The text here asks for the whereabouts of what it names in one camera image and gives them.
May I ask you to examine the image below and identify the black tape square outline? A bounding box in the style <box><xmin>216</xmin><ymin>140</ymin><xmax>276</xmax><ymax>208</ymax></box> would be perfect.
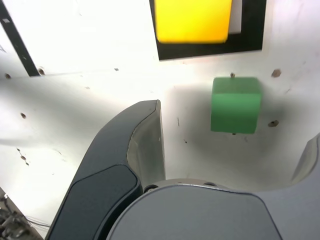
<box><xmin>148</xmin><ymin>0</ymin><xmax>267</xmax><ymax>61</ymax></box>

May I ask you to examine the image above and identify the yellow cube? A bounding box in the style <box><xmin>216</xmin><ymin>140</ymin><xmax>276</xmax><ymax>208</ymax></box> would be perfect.
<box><xmin>153</xmin><ymin>0</ymin><xmax>234</xmax><ymax>45</ymax></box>

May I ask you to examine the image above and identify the black tape strip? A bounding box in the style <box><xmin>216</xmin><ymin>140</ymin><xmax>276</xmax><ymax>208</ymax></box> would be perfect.
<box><xmin>0</xmin><ymin>1</ymin><xmax>42</xmax><ymax>78</ymax></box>

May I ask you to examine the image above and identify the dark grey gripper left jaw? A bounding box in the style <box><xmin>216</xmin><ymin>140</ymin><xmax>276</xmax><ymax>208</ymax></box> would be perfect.
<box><xmin>46</xmin><ymin>99</ymin><xmax>167</xmax><ymax>240</ymax></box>

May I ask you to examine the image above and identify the green cube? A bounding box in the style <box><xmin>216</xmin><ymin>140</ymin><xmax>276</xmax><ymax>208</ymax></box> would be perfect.
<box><xmin>210</xmin><ymin>76</ymin><xmax>263</xmax><ymax>134</ymax></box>

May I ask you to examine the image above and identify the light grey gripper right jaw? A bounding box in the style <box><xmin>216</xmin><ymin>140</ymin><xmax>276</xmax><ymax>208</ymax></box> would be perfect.
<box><xmin>106</xmin><ymin>131</ymin><xmax>320</xmax><ymax>240</ymax></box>

